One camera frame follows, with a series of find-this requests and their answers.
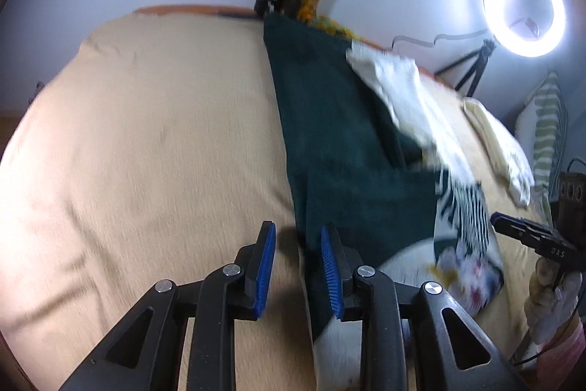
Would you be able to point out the white shirt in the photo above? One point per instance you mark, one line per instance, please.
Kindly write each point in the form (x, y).
(503, 148)

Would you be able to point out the green striped pillow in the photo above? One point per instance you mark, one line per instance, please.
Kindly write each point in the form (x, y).
(547, 120)

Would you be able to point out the green and cream printed t-shirt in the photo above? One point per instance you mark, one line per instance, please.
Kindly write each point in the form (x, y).
(339, 143)

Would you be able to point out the black tripod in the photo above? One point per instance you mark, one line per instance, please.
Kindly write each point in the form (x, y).
(471, 65)

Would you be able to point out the person's right hand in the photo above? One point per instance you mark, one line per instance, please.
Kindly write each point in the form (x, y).
(554, 308)

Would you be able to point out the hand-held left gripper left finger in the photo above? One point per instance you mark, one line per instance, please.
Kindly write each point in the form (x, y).
(265, 267)

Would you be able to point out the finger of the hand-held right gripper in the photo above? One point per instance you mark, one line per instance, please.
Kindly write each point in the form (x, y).
(517, 228)

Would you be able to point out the person's right forearm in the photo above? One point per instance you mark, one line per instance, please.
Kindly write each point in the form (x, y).
(570, 349)

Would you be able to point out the orange wooden bed frame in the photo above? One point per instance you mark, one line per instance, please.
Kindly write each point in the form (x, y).
(192, 9)

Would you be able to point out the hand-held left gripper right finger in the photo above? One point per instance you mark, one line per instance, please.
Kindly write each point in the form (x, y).
(329, 276)

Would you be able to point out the black gooseneck phone holder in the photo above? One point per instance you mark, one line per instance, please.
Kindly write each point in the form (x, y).
(531, 24)

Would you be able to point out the beige blanket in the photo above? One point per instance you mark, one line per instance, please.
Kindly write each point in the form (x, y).
(160, 143)

